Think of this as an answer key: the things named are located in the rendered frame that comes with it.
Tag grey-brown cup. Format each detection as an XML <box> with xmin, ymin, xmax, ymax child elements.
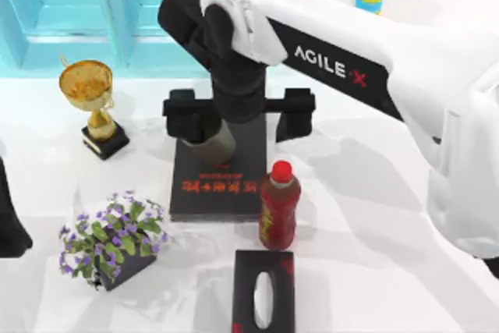
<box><xmin>182</xmin><ymin>117</ymin><xmax>238</xmax><ymax>167</ymax></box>

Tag black book with red lettering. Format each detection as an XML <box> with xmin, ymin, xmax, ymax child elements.
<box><xmin>168</xmin><ymin>113</ymin><xmax>271</xmax><ymax>225</ymax></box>

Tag red bottle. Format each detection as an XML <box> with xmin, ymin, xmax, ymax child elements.
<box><xmin>257</xmin><ymin>160</ymin><xmax>303</xmax><ymax>252</ymax></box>

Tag gold trophy on black base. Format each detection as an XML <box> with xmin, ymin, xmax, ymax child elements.
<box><xmin>58</xmin><ymin>55</ymin><xmax>131</xmax><ymax>161</ymax></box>

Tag purple flowers in black pot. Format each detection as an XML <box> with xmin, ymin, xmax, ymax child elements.
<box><xmin>58</xmin><ymin>190</ymin><xmax>169</xmax><ymax>292</ymax></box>

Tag light blue rack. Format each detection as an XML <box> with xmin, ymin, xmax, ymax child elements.
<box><xmin>0</xmin><ymin>0</ymin><xmax>263</xmax><ymax>81</ymax></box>

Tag black tissue box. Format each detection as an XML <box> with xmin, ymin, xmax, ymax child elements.
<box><xmin>230</xmin><ymin>248</ymin><xmax>296</xmax><ymax>333</ymax></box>

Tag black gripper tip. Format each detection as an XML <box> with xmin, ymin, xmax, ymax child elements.
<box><xmin>0</xmin><ymin>156</ymin><xmax>34</xmax><ymax>261</ymax></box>

